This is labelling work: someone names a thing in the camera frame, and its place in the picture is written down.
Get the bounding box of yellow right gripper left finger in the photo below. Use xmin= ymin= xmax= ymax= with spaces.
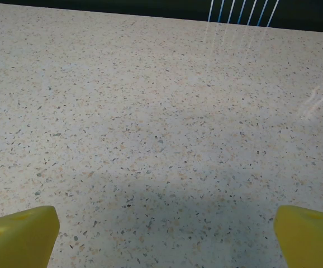
xmin=0 ymin=205 xmax=60 ymax=268

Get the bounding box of blue patterned backdrop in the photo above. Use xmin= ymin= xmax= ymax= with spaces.
xmin=0 ymin=0 xmax=323 ymax=34

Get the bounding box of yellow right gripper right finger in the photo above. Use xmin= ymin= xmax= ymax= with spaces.
xmin=273 ymin=205 xmax=323 ymax=268

